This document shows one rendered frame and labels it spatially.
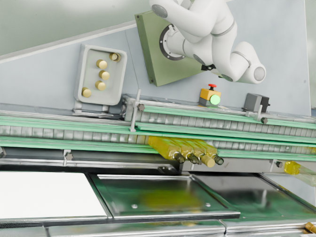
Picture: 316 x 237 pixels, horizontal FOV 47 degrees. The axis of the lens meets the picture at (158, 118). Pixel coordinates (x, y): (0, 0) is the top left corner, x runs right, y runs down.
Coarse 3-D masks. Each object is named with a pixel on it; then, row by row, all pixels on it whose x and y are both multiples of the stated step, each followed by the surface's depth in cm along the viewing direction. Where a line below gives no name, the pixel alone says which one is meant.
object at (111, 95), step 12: (96, 48) 139; (108, 48) 141; (84, 60) 139; (96, 60) 148; (108, 60) 150; (120, 60) 148; (84, 72) 140; (96, 72) 149; (108, 72) 151; (120, 72) 147; (84, 84) 148; (108, 84) 152; (120, 84) 147; (96, 96) 151; (108, 96) 154; (120, 96) 149
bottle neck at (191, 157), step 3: (189, 153) 138; (186, 156) 138; (189, 156) 137; (192, 156) 135; (195, 156) 135; (189, 159) 136; (192, 159) 134; (195, 159) 137; (198, 159) 136; (192, 162) 135; (195, 162) 136
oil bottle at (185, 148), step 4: (172, 140) 147; (176, 140) 147; (180, 140) 148; (180, 144) 142; (184, 144) 143; (188, 144) 144; (184, 148) 139; (188, 148) 140; (192, 148) 141; (184, 152) 138; (188, 152) 139; (192, 152) 140; (184, 156) 139; (188, 160) 140
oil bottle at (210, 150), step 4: (196, 140) 154; (200, 140) 155; (200, 144) 149; (204, 144) 149; (208, 144) 151; (208, 148) 145; (212, 148) 146; (208, 152) 144; (212, 152) 144; (216, 152) 144
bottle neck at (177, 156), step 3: (174, 153) 136; (177, 153) 135; (174, 156) 135; (177, 156) 133; (180, 156) 132; (183, 156) 132; (177, 159) 133; (180, 159) 135; (183, 159) 133; (180, 162) 132; (183, 162) 133
